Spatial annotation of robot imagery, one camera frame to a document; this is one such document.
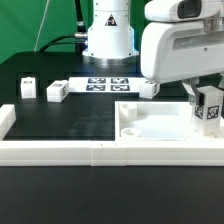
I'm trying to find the white U-shaped fence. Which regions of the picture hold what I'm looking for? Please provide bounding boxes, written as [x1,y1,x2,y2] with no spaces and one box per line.
[0,104,224,166]

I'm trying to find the white marker sheet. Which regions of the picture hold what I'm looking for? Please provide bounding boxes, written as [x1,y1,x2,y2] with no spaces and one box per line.
[69,77,145,93]

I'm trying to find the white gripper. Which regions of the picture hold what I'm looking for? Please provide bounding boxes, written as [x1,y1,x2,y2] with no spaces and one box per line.
[140,0,224,106]

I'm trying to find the white thin cable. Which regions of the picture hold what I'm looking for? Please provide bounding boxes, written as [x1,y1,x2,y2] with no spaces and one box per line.
[33,0,52,52]

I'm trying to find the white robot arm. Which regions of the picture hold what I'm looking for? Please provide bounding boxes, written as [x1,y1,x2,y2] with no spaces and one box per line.
[83,0,224,106]

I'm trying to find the black cable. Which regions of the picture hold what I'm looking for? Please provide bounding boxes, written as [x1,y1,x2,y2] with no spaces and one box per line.
[39,0,90,53]

